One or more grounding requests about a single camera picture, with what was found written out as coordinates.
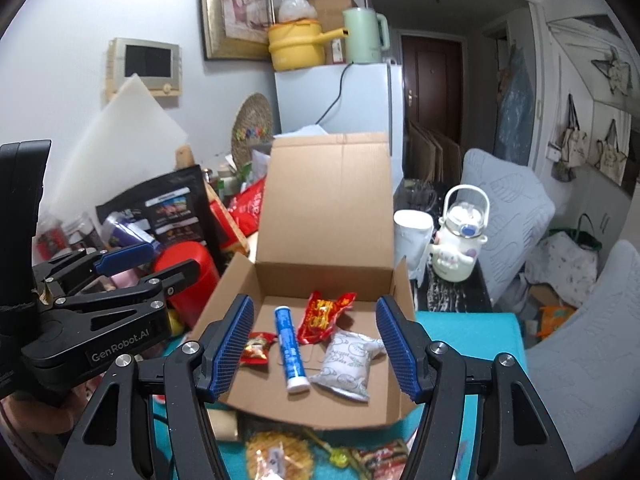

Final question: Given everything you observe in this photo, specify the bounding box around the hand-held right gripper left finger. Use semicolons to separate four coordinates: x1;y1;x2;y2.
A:
52;293;256;480

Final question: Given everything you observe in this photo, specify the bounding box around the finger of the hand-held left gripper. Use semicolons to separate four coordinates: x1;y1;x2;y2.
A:
52;259;202;322
32;241;157;297

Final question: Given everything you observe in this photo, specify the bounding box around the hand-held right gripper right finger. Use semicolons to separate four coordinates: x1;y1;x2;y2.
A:
375;295;577;480

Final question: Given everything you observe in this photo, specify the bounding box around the small red snack packet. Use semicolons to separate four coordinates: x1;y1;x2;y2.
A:
241;332;279;364

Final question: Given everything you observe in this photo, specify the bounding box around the white printed snack packet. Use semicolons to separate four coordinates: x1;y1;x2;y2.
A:
308;330;387;403

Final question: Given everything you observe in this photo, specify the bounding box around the blue tube white cap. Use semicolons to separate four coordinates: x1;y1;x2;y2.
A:
273;306;308;395

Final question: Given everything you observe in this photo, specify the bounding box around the brown gold cereal packet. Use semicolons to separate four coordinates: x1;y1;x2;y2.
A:
350;439;418;480

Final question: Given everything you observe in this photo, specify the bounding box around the clear waffle snack bag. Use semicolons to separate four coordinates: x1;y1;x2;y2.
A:
245;430;317;480

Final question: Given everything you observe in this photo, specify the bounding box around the cardboard box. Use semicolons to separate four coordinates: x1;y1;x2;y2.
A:
192;132;418;431

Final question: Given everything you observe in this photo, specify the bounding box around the red canister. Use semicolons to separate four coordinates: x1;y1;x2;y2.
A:
152;241;222;331

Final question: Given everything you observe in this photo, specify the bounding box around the purple carton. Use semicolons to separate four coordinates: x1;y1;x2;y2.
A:
102;210;156;251

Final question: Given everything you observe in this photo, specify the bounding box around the black pouch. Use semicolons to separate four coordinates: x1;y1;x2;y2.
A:
95;164;221;261

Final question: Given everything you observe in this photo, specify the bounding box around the gold box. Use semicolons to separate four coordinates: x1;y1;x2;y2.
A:
207;407;241;443

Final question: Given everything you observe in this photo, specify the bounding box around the black patterned cloth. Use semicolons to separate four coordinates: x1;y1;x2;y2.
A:
415;270;493;313

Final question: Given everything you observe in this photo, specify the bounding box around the teal printed mat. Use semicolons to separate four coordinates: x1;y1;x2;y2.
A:
150;310;531;480

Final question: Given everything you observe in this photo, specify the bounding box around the red bag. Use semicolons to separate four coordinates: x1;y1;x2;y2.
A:
227;175;268;236

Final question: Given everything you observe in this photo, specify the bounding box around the white mug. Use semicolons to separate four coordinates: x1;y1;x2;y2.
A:
393;209;435;281

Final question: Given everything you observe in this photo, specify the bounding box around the white foam board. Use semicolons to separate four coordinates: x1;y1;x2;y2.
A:
47;74;190;211

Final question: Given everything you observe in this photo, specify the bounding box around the white cartoon water bottle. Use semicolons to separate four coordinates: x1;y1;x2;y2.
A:
430;184;491;283

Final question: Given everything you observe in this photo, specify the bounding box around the grey quilted chair cushion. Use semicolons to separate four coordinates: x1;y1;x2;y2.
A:
460;149;557;306
520;240;640;476

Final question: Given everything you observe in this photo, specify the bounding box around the woven round mat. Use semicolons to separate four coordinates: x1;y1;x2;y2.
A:
231;92;275;171

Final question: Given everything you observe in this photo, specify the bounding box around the flat cardboard stack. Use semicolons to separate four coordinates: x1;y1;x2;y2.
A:
407;119;463;183

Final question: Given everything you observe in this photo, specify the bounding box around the white fridge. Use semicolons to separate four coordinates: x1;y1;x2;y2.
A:
273;62;405;186

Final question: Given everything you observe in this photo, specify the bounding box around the yellow pot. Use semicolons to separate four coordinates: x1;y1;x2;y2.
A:
267;17;351;72

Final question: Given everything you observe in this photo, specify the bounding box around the dark wooden door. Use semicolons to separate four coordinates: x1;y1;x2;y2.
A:
400;32;466;161

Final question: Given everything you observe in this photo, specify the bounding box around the canvas tote bag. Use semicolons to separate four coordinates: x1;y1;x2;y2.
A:
550;94;591;183
592;119;633;186

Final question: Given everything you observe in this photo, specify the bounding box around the framed picture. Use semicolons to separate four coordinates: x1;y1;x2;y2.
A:
199;0;276;62

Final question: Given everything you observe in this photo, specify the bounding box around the white plastic bag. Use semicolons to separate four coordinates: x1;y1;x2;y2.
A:
277;0;318;23

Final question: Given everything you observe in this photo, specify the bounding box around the brown carton on fridge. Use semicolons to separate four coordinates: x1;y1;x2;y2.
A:
300;0;353;66

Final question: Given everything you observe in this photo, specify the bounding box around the green kettle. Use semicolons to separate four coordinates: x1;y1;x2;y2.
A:
342;6;391;64

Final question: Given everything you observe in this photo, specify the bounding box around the wall intercom panel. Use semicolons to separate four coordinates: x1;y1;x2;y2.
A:
106;37;183;108

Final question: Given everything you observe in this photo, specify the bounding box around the green-handled bag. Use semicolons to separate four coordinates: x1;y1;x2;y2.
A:
525;214;603;306

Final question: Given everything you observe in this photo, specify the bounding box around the black kettle cable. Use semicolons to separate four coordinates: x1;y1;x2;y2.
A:
314;63;353;126

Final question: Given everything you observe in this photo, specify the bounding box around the star wall decoration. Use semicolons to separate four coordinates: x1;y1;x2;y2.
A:
591;47;633;96

